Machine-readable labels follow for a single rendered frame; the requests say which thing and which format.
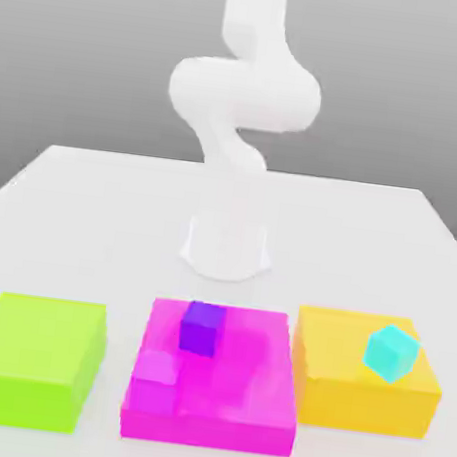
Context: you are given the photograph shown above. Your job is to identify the small purple cube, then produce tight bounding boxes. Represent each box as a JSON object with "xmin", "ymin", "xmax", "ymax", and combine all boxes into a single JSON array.
[{"xmin": 176, "ymin": 299, "xmax": 228, "ymax": 361}]

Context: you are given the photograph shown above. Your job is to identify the small magenta cube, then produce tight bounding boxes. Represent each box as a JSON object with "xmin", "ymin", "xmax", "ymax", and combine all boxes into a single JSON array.
[{"xmin": 128, "ymin": 346, "xmax": 182, "ymax": 416}]

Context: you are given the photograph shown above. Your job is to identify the small cyan cube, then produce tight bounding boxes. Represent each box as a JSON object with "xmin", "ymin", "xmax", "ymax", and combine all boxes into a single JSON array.
[{"xmin": 359, "ymin": 320, "xmax": 424, "ymax": 388}]

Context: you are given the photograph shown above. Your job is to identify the large magenta box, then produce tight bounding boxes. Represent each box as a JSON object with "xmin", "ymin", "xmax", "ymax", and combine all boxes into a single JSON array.
[{"xmin": 116, "ymin": 294, "xmax": 310, "ymax": 457}]

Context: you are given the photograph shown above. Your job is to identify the large orange box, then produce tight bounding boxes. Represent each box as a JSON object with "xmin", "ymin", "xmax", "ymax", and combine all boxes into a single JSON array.
[{"xmin": 283, "ymin": 304, "xmax": 452, "ymax": 442}]

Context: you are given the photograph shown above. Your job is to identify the large lime green box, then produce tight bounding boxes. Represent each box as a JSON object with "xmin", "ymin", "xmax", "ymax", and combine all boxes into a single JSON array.
[{"xmin": 0, "ymin": 291, "xmax": 112, "ymax": 438}]

